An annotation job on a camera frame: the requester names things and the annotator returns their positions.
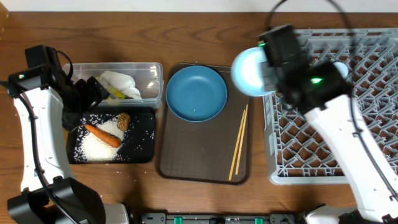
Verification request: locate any grey dishwasher rack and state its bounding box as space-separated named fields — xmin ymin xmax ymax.
xmin=262 ymin=28 xmax=397 ymax=185

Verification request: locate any yellow green snack wrapper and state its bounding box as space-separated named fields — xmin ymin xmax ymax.
xmin=95 ymin=76 xmax=127 ymax=100

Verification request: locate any brown textured food piece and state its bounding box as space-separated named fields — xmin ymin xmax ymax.
xmin=116 ymin=113 xmax=131 ymax=132

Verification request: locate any orange carrot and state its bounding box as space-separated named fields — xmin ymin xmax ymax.
xmin=84 ymin=124 xmax=121 ymax=148

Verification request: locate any white napkin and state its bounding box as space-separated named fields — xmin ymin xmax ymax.
xmin=99 ymin=71 xmax=141 ymax=100

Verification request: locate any clear plastic bin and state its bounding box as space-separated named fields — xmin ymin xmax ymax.
xmin=72 ymin=62 xmax=164 ymax=109

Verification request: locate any wooden chopstick right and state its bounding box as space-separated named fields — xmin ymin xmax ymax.
xmin=235 ymin=105 xmax=248 ymax=175

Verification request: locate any black tray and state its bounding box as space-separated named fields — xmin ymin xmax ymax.
xmin=65 ymin=106 xmax=156 ymax=165

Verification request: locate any wooden chopstick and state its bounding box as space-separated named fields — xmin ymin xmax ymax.
xmin=228 ymin=109 xmax=246 ymax=181
xmin=235 ymin=105 xmax=248 ymax=175

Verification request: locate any light blue cup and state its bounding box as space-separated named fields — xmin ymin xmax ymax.
xmin=333 ymin=62 xmax=349 ymax=79

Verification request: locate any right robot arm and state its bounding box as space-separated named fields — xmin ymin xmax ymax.
xmin=256 ymin=47 xmax=397 ymax=223

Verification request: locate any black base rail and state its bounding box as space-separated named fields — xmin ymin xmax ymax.
xmin=138 ymin=213 xmax=307 ymax=224

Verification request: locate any dark blue plate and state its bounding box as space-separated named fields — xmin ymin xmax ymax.
xmin=165 ymin=65 xmax=228 ymax=123

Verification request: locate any light blue rice bowl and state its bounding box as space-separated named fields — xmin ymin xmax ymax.
xmin=231 ymin=47 xmax=277 ymax=96

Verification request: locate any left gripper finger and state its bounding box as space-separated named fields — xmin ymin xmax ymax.
xmin=74 ymin=79 xmax=98 ymax=112
xmin=87 ymin=77 xmax=110 ymax=106

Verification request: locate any white rice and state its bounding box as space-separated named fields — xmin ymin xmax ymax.
xmin=73 ymin=113 xmax=155 ymax=164

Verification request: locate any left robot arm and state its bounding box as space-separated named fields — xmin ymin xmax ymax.
xmin=3 ymin=63 xmax=131 ymax=223

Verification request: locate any brown serving tray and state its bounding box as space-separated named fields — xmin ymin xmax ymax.
xmin=155 ymin=65 xmax=253 ymax=185

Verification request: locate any wooden chopstick left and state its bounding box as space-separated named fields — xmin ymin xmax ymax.
xmin=228 ymin=109 xmax=246 ymax=181

